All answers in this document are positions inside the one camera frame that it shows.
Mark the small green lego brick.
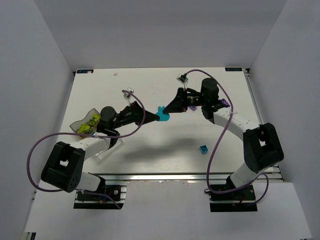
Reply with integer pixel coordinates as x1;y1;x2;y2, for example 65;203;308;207
88;120;96;126

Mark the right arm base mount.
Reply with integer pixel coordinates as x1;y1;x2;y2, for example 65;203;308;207
204;185;258;213

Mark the purple lego brick upside-down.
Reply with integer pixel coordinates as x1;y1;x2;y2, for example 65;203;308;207
188;106;197;111

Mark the green stepped lego brick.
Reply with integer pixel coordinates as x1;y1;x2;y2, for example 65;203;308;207
77;124;91;134

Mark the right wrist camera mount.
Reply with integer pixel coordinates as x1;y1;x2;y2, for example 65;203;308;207
176;74;189;89

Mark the right blue corner label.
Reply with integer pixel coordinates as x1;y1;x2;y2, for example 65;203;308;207
224;67;243;72

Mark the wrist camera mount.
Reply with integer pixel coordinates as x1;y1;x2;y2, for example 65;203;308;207
176;74;189;89
122;87;134;100

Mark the small cyan lego brick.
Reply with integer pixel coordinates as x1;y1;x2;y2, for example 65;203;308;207
199;145;208;155

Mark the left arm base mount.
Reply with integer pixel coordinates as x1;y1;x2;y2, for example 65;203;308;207
73;181;127;210

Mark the left blue corner label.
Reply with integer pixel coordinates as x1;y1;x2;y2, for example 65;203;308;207
76;69;94;74

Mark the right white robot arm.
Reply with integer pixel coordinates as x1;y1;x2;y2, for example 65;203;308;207
163;77;284;195

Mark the blue corner label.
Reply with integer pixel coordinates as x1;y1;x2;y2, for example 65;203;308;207
76;69;94;74
224;67;243;72

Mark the green lego brick upside-down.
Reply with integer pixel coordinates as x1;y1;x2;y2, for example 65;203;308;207
92;114;100;120

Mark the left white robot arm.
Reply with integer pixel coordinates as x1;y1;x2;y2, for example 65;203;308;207
41;101;160;193

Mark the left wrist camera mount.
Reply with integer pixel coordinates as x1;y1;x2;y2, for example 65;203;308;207
122;87;134;100

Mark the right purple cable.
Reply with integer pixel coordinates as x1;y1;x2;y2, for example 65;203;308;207
183;69;270;207

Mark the clear plastic sorting container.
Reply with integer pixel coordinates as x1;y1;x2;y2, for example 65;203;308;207
69;107;124;161

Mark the cyan round lego piece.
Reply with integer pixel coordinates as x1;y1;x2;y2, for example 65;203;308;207
156;106;170;122

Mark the purple printed lego brick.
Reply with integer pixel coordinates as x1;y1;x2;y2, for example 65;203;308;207
220;98;230;108

